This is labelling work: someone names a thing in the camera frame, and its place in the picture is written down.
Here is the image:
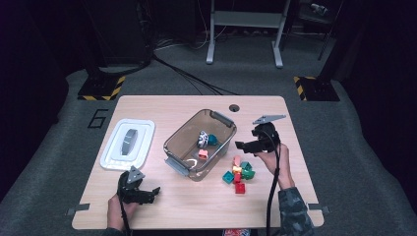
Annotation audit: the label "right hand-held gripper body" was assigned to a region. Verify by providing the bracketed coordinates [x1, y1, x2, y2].
[251, 114, 287, 154]

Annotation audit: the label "grey device on stand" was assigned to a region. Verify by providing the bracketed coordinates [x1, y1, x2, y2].
[309, 2, 329, 17]

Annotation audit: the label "person's left hand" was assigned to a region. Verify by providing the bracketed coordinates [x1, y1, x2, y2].
[106, 193, 139, 232]

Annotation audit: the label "hand-held gripper black cable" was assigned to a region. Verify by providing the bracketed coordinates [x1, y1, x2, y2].
[117, 193, 134, 236]
[259, 130, 283, 236]

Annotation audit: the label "black floor cables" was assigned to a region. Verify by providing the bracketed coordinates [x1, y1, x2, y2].
[151, 53, 240, 96]

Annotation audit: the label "black base with hazard stripes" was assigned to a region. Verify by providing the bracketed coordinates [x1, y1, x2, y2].
[77, 76, 127, 101]
[293, 76, 340, 102]

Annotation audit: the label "right hand-held gripper black cable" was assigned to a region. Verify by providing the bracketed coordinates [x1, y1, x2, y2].
[259, 130, 283, 236]

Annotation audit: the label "white metal desk frame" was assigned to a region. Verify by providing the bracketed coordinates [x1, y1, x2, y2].
[206, 0, 292, 69]

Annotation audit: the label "grey tape strip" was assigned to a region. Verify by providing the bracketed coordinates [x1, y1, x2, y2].
[307, 203, 330, 214]
[66, 203, 90, 216]

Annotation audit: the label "white toy car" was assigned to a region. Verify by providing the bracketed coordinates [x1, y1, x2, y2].
[196, 130, 209, 149]

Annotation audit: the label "white lid with grey handle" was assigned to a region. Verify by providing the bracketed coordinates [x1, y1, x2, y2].
[99, 118, 156, 172]

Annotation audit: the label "transparent grey storage box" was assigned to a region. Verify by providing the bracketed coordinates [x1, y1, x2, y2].
[162, 108, 238, 182]

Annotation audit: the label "left hand-held gripper black cable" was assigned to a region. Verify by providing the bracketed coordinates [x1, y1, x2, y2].
[117, 193, 134, 236]

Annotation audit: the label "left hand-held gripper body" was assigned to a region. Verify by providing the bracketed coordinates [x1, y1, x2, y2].
[117, 165, 147, 206]

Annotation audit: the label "person's right hand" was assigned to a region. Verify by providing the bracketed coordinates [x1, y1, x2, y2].
[256, 142, 295, 191]

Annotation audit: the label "red patterned object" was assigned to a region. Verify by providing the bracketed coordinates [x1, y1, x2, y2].
[222, 228, 251, 236]

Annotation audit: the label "black equipment cabinet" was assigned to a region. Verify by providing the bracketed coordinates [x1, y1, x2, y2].
[80, 0, 155, 68]

